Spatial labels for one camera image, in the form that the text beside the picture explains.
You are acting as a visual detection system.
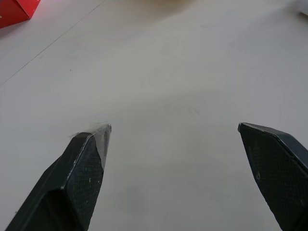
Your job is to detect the red box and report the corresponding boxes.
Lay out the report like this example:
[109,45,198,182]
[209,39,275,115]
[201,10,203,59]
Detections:
[0,0,41,29]

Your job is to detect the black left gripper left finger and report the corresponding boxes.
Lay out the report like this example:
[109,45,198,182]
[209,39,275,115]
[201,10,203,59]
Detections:
[4,123,113,231]

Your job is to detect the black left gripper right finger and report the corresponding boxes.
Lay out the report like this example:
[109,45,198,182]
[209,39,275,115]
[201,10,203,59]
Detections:
[237,122,308,231]

